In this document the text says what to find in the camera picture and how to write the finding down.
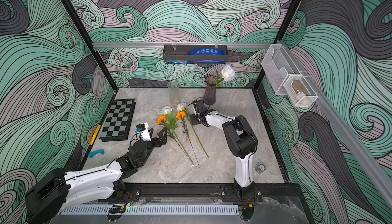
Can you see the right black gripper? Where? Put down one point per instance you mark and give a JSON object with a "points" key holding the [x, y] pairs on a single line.
{"points": [[195, 118]]}

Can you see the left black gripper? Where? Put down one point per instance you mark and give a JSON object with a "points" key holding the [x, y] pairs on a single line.
{"points": [[161, 140]]}

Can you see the orange marigold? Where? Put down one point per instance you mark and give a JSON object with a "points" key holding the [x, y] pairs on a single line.
{"points": [[162, 120], [181, 115]]}

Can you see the white rose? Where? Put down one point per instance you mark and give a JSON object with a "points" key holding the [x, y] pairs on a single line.
{"points": [[183, 106], [226, 74], [171, 127]]}

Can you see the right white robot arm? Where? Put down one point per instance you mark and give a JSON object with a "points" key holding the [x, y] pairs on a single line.
{"points": [[240, 138]]}

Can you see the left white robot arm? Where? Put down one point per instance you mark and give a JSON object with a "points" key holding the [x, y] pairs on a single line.
{"points": [[60, 189]]}

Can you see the dark purple glass vase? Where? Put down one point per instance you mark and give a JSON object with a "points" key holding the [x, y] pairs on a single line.
{"points": [[210, 91]]}

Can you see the clear glass vase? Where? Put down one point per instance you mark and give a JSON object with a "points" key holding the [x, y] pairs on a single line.
{"points": [[174, 93]]}

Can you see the black white chessboard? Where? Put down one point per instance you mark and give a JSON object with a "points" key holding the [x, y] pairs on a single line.
{"points": [[116, 126]]}

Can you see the yellow flat tool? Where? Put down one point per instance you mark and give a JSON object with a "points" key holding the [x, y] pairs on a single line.
{"points": [[95, 134]]}

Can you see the small round metal cup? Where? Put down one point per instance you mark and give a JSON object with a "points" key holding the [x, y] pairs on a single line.
{"points": [[259, 168]]}

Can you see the small clear acrylic bin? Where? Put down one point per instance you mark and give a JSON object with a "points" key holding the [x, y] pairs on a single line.
{"points": [[298, 93]]}

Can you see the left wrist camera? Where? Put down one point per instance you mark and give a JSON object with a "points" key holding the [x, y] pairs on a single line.
{"points": [[142, 132]]}

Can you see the black wall shelf basket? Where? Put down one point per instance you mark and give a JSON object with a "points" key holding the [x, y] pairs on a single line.
{"points": [[179, 54]]}

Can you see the teal plastic handle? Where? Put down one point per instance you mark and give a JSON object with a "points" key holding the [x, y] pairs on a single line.
{"points": [[96, 152]]}

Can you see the white slotted cable duct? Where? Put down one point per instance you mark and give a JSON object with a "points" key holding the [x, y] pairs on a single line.
{"points": [[156, 210]]}

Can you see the clear acrylic wall bin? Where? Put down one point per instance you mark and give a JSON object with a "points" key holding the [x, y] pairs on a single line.
{"points": [[279, 64]]}

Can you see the aluminium wall rail back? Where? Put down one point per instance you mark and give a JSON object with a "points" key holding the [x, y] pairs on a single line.
{"points": [[139, 44]]}

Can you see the aluminium wall rail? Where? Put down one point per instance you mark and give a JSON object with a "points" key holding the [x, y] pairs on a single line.
{"points": [[139, 44], [370, 166]]}

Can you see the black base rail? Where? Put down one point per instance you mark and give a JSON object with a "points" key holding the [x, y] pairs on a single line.
{"points": [[225, 191]]}

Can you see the aluminium wall rail right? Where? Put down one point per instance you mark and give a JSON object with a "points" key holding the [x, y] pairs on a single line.
{"points": [[370, 166]]}

